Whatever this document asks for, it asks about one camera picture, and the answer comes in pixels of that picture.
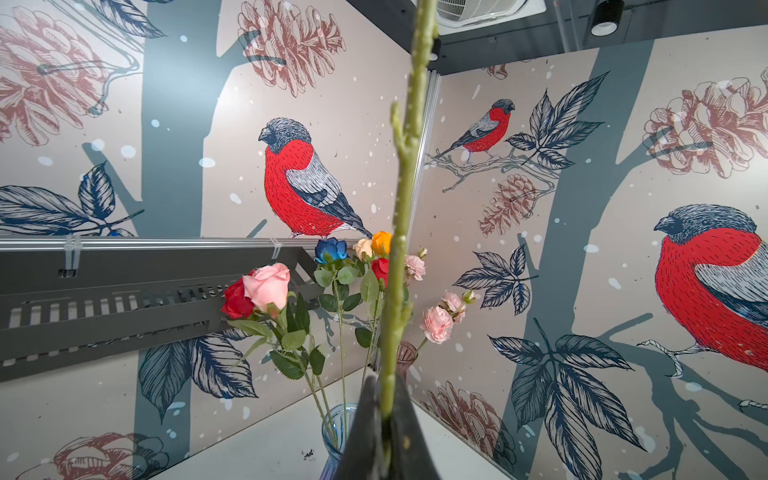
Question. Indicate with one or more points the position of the black hanging wire basket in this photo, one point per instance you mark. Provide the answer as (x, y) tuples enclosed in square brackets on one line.
[(63, 308)]

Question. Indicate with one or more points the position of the cream peach artificial rose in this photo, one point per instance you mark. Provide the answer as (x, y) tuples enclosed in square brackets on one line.
[(363, 249)]

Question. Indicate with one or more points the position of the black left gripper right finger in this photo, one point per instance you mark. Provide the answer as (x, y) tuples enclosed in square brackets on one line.
[(411, 459)]

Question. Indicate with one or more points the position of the ceiling air vent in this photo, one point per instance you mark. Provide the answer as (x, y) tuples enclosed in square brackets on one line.
[(460, 15)]

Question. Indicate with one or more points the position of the pink artificial rose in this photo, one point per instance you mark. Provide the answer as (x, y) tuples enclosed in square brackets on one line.
[(281, 320)]

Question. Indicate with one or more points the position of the white artificial rose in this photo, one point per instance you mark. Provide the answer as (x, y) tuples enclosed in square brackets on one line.
[(407, 123)]

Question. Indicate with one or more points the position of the orange artificial rose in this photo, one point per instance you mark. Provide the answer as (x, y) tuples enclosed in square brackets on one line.
[(381, 243)]

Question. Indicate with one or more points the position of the blue purple glass vase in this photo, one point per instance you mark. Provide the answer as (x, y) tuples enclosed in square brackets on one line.
[(335, 434)]

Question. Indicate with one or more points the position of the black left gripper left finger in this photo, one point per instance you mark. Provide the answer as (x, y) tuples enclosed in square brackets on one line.
[(363, 455)]

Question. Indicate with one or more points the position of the pink peony spray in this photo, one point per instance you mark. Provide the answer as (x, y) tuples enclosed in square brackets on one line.
[(415, 267), (438, 321)]

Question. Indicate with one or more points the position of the black ceiling spotlight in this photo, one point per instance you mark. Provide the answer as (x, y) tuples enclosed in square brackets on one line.
[(606, 17)]

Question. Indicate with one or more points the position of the pink grey glass vase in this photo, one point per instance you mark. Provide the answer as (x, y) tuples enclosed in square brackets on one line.
[(407, 354)]

